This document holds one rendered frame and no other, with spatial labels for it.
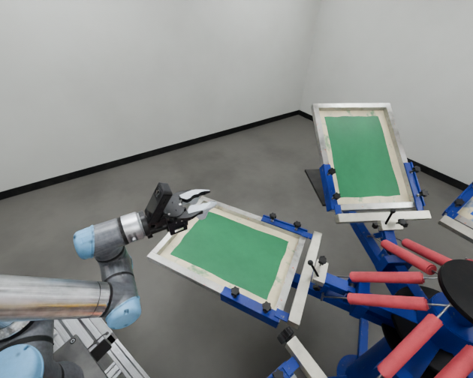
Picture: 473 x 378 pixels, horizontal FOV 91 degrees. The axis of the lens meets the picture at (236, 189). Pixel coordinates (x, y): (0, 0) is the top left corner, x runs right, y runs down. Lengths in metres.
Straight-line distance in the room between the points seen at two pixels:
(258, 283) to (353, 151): 1.10
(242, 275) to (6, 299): 1.03
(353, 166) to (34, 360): 1.71
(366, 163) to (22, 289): 1.75
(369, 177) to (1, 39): 3.63
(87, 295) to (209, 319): 1.76
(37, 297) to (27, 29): 3.24
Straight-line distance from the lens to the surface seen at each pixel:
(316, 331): 2.37
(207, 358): 2.21
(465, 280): 1.30
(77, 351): 1.03
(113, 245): 0.67
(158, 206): 0.62
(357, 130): 1.91
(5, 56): 3.66
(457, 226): 1.84
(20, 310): 0.58
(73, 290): 0.60
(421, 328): 1.23
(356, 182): 1.71
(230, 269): 1.38
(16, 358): 0.83
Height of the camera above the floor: 2.14
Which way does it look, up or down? 40 degrees down
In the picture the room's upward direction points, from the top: 2 degrees clockwise
